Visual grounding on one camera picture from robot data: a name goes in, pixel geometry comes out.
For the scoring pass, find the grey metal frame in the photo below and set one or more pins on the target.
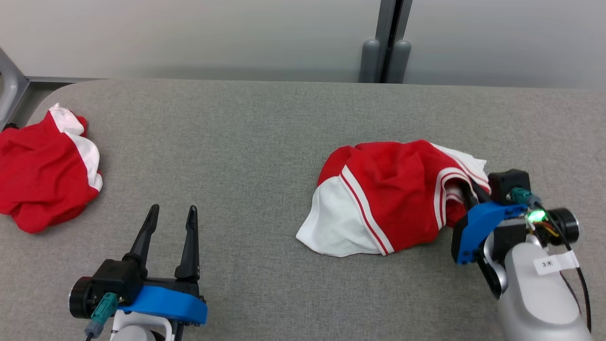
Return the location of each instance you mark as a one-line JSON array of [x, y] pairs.
[[9, 85]]

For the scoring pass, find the white paper label tag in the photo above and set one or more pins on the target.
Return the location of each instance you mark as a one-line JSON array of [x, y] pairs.
[[554, 263]]

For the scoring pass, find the grey cylinder bumper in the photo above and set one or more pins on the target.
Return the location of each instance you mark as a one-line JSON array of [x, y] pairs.
[[370, 61], [400, 61]]

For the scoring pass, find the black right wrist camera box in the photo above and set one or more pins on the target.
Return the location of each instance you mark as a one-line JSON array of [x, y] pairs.
[[506, 182]]

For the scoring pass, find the red white striped t-shirt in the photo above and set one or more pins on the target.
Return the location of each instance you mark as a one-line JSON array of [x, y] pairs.
[[393, 189]]

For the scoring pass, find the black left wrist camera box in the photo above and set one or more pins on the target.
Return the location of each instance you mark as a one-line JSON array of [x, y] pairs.
[[116, 279]]

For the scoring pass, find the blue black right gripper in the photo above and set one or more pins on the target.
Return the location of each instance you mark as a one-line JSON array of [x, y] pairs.
[[478, 222]]

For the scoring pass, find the red white garment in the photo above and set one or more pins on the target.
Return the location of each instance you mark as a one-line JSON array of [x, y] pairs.
[[38, 180]]

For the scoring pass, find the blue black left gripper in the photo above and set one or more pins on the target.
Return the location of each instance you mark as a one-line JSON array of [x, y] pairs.
[[170, 303]]

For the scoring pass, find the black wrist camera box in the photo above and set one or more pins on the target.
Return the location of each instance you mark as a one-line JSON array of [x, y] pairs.
[[506, 182], [116, 279]]

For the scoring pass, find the dark grey wall partition post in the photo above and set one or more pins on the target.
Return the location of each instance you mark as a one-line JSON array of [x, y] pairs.
[[386, 19]]

